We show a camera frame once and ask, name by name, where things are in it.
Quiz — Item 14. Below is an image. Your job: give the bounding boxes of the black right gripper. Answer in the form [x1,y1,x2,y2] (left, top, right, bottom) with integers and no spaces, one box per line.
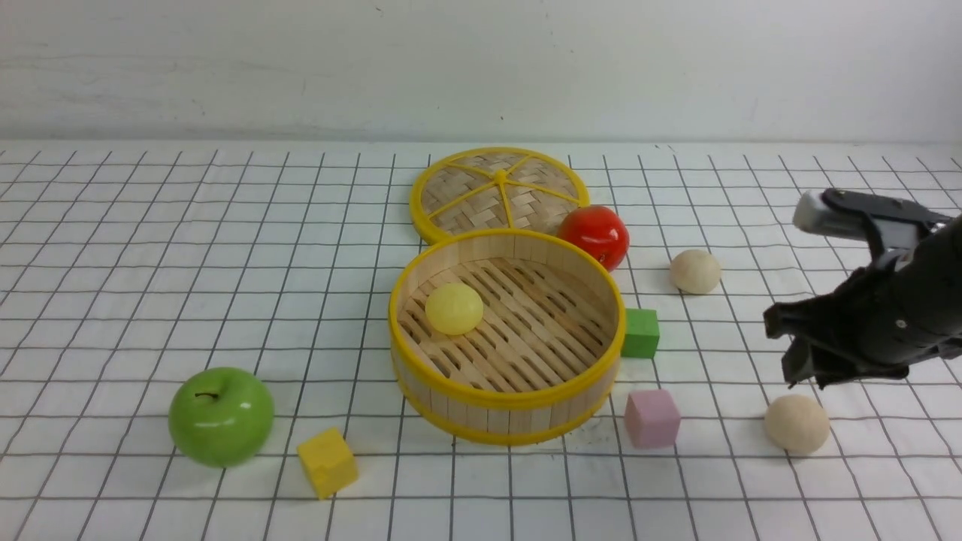
[764,218,960,389]

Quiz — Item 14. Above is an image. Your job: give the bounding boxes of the yellow cube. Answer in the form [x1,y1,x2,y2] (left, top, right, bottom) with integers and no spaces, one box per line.
[296,428,358,500]

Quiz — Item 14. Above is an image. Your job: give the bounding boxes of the beige bun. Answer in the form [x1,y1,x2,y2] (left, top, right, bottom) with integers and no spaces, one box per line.
[764,394,830,455]
[669,249,722,295]

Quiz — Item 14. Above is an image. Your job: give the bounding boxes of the woven bamboo steamer lid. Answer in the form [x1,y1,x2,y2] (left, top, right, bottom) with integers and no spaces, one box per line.
[408,147,591,244]

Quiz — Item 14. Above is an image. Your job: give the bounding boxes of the pink cube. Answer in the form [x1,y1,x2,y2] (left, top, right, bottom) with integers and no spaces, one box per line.
[623,389,681,449]

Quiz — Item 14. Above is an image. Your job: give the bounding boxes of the green cube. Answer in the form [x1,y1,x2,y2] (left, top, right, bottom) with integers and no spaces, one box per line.
[621,308,661,360]

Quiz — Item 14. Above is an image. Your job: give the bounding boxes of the green apple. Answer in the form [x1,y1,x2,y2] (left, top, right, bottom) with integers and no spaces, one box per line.
[168,367,274,468]

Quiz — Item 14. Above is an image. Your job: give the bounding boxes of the white grid tablecloth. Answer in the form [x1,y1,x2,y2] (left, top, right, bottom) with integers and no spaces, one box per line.
[1,141,961,540]

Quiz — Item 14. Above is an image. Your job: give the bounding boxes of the yellow bun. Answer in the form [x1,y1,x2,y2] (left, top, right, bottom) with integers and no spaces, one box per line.
[424,282,485,336]

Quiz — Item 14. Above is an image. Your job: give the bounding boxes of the red tomato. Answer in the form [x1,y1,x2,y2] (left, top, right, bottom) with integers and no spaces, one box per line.
[556,205,630,273]

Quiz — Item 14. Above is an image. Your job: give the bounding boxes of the bamboo steamer tray yellow rim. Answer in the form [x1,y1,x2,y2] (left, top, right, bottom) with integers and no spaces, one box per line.
[387,229,628,446]

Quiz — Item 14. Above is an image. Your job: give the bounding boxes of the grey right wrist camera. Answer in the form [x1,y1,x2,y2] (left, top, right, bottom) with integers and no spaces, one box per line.
[793,188,953,260]

